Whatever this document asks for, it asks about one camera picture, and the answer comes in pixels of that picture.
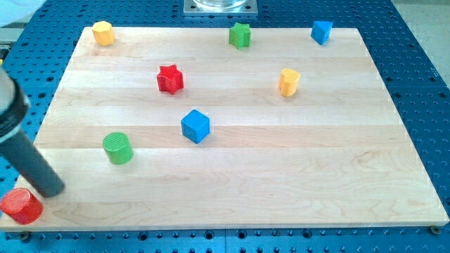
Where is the blue cube block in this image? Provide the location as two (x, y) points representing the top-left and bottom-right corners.
(181, 110), (210, 144)

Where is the light wooden board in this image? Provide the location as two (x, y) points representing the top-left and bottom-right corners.
(0, 27), (450, 233)

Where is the red star block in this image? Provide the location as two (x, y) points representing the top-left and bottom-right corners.
(157, 65), (184, 95)

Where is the yellow cylinder block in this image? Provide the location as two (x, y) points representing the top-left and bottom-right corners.
(278, 68), (301, 97)

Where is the green star block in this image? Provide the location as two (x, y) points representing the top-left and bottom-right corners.
(229, 22), (251, 49)

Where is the green cylinder block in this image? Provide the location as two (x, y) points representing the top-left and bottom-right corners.
(102, 132), (134, 164)

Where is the blue triangle block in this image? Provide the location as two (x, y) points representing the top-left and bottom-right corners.
(311, 21), (333, 45)

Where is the yellow hexagon block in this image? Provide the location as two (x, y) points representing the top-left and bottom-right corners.
(91, 21), (115, 46)

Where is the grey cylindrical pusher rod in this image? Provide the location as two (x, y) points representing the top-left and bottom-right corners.
(1, 128), (65, 197)

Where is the red cylinder block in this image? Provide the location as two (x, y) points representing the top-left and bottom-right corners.
(1, 188), (44, 225)

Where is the left board stop screw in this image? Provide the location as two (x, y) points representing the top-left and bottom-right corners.
(18, 231), (31, 242)

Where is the board stop screw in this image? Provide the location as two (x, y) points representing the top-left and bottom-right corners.
(18, 231), (31, 242)
(429, 226), (441, 235)

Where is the right board stop screw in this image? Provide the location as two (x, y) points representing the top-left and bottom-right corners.
(429, 226), (441, 235)

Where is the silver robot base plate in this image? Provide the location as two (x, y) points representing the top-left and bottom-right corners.
(182, 0), (258, 16)

